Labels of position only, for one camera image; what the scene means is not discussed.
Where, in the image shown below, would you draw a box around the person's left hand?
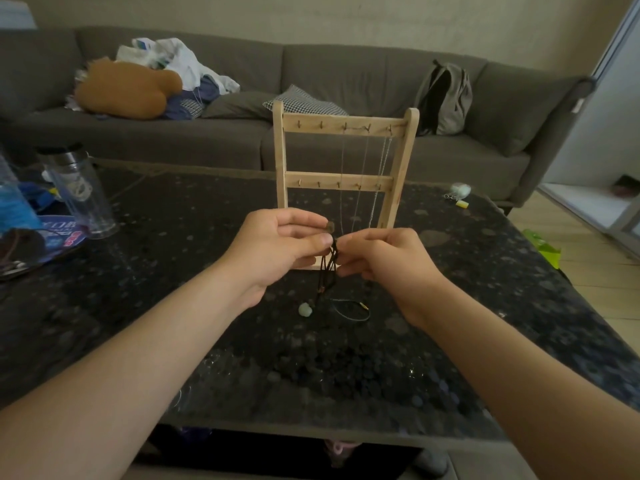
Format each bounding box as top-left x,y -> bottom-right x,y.
219,208 -> 336,311

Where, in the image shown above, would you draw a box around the person's right hand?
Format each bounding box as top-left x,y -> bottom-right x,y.
335,227 -> 451,331

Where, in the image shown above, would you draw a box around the black cord necklace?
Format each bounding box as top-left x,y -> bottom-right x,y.
298,221 -> 346,317

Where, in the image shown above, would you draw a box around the silver chain necklace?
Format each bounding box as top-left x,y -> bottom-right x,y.
369,125 -> 395,229

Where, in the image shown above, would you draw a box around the wooden jewelry stand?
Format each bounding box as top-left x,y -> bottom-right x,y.
272,100 -> 420,271

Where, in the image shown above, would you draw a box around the silver pendant necklace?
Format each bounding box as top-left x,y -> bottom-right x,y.
339,123 -> 372,235

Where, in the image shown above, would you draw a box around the person's right forearm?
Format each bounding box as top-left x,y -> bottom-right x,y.
415,279 -> 640,480

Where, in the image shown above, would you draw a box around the person's left forearm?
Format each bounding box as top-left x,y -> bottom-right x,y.
0,264 -> 261,480

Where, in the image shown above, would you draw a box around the green bag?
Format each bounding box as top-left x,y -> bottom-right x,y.
522,228 -> 562,269

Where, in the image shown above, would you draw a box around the grey flat cushion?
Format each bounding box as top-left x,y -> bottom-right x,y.
201,90 -> 275,119

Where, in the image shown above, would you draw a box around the checkered pillow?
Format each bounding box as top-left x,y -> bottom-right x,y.
262,84 -> 349,117

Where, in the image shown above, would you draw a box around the grey backpack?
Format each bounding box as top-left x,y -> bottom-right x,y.
413,59 -> 473,137

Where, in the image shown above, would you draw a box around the blue crumpled garment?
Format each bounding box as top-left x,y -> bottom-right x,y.
163,74 -> 221,121

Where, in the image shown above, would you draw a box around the pink item under table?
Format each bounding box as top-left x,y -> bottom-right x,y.
323,439 -> 362,468

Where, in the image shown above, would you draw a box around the clear plastic tumbler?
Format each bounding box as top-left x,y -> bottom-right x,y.
37,143 -> 120,239

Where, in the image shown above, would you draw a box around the grey fabric sofa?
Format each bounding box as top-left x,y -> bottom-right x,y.
0,27 -> 597,208

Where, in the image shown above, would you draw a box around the blue printed packet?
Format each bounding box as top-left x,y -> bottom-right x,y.
0,184 -> 89,278

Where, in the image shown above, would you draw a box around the white crumpled garment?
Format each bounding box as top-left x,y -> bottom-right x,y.
115,37 -> 241,94

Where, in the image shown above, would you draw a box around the brown plush toy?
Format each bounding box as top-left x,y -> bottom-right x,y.
75,57 -> 183,120

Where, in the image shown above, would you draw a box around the dark shoe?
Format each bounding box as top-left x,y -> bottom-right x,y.
612,174 -> 640,198

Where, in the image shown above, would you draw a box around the blue plastic bottle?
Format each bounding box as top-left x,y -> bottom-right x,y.
0,154 -> 41,233

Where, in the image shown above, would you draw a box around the sliding glass door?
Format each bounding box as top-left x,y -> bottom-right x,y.
539,0 -> 640,258

